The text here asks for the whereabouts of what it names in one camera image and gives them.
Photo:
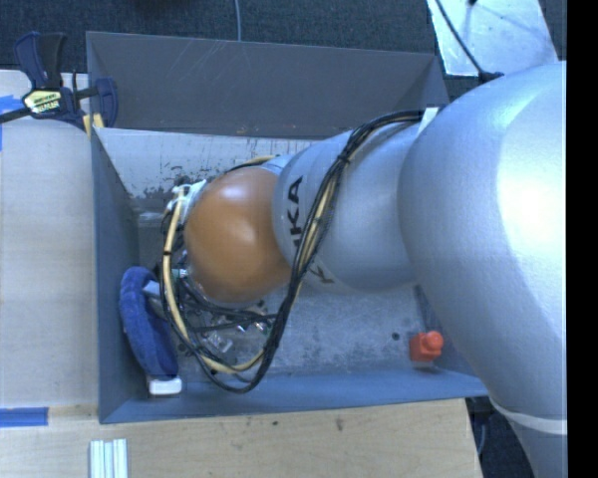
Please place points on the blue cloth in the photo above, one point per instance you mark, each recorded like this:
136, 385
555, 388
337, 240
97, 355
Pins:
142, 326

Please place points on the red toy block with knob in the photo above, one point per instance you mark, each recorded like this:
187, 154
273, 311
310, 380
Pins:
423, 345

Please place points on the grey metal bin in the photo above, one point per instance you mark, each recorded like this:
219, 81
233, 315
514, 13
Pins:
259, 82

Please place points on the clear glass thing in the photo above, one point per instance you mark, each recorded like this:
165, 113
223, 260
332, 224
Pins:
220, 342

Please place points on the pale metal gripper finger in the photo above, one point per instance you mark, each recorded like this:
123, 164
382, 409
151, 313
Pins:
150, 290

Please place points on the small white block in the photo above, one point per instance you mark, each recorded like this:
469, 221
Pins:
164, 386

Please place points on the pale wood flat board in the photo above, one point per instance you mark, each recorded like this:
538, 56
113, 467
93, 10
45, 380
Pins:
45, 267

